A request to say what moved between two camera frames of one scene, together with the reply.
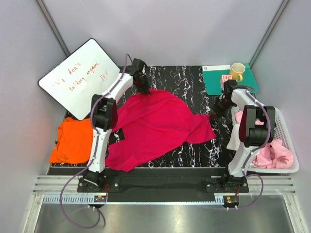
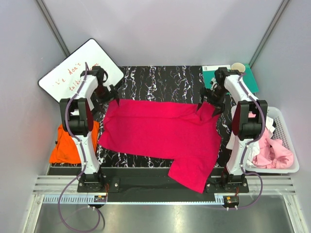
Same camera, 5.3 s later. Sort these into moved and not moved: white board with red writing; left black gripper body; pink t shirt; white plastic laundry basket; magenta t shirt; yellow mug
Moved: left black gripper body; magenta t shirt
Not moved: white board with red writing; yellow mug; pink t shirt; white plastic laundry basket
